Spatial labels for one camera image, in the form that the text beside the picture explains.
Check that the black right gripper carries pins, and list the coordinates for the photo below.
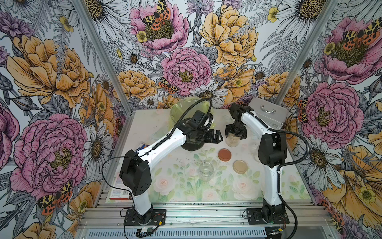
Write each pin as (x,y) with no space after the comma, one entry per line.
(242,135)

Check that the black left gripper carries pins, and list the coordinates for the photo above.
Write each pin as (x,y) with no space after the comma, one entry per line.
(209,139)

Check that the glass jar beige lid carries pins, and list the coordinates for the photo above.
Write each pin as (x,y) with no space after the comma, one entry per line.
(232,140)
(255,154)

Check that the glass jar orange lid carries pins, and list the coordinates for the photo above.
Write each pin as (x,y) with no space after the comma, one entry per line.
(206,171)

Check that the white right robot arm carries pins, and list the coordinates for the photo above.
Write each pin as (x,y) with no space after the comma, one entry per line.
(272,152)

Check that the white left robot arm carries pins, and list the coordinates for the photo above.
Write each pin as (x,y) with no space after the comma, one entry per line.
(136,168)

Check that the silver metal case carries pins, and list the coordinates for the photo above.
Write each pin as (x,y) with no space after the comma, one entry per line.
(272,114)

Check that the green plastic bin liner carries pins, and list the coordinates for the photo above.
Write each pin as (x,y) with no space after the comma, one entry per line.
(181,106)

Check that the blue snack packet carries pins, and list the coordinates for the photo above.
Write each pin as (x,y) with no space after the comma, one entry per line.
(143,146)

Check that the pink red packet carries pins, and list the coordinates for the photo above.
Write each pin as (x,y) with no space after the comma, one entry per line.
(118,190)

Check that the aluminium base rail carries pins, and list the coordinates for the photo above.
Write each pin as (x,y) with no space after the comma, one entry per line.
(209,220)

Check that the aluminium frame post left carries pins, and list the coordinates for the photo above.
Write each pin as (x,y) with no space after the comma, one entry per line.
(96,40)

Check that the aluminium frame post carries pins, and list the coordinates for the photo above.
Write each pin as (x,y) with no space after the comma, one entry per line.
(96,40)
(318,27)

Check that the aluminium frame post right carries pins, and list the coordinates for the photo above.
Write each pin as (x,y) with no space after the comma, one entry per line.
(318,27)

